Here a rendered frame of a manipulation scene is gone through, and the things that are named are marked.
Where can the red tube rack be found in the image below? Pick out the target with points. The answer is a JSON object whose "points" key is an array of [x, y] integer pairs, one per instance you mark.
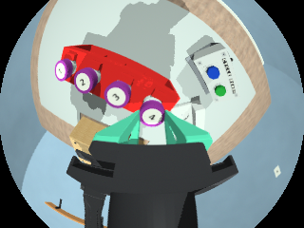
{"points": [[113, 67]]}

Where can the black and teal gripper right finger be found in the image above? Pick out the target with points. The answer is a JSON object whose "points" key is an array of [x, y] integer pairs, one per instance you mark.
{"points": [[184, 131]]}

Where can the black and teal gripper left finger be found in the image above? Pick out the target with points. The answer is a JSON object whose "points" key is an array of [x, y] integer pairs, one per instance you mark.
{"points": [[119, 132]]}

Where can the pale grey flat mat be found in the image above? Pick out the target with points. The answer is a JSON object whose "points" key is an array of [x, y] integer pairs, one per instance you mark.
{"points": [[157, 34]]}

